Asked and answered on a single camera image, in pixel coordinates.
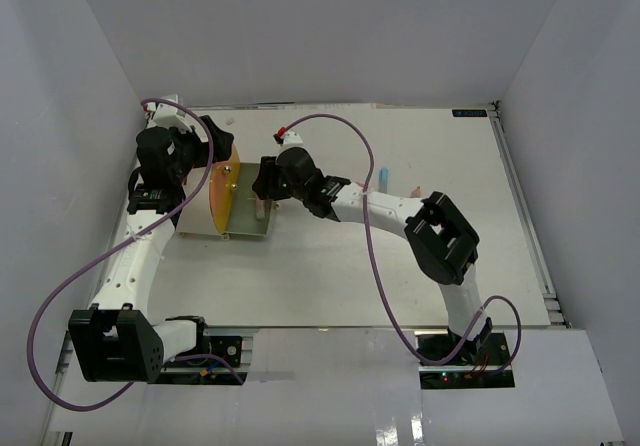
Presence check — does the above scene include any light blue highlighter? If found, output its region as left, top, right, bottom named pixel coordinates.
left=378, top=167, right=389, bottom=193

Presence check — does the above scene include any black label sticker right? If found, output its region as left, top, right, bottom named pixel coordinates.
left=452, top=109, right=487, bottom=118

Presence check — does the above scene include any yellow bottom drawer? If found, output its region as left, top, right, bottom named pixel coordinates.
left=211, top=199, right=233, bottom=236

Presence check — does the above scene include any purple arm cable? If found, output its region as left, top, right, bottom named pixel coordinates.
left=27, top=98, right=216, bottom=410
left=284, top=113, right=524, bottom=367

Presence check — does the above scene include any white round drawer organizer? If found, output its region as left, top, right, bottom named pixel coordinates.
left=176, top=167, right=221, bottom=237

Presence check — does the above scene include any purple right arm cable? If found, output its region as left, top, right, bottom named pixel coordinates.
left=284, top=113, right=524, bottom=367

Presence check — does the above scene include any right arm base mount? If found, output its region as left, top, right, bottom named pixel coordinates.
left=419, top=333, right=515, bottom=391

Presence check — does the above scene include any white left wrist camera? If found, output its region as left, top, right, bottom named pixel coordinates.
left=142, top=101, right=191, bottom=133

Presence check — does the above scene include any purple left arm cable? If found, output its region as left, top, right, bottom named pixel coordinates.
left=27, top=98, right=216, bottom=410

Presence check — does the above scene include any pink highlighter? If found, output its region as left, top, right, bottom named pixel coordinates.
left=255, top=198, right=267, bottom=220

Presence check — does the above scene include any orange drawer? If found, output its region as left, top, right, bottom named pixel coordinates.
left=209, top=162, right=241, bottom=216

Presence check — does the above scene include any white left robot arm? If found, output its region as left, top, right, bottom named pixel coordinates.
left=68, top=115, right=234, bottom=383

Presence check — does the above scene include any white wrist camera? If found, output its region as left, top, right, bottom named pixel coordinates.
left=142, top=101, right=191, bottom=133
left=273, top=127, right=304, bottom=150

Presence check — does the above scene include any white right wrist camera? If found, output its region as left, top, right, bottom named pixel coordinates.
left=273, top=127, right=304, bottom=150

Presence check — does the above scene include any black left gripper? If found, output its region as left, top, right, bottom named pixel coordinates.
left=169, top=116, right=234, bottom=184

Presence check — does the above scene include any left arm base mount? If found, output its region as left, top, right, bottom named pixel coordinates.
left=154, top=328, right=256, bottom=386

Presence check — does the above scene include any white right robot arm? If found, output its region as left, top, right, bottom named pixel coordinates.
left=252, top=147, right=492, bottom=365

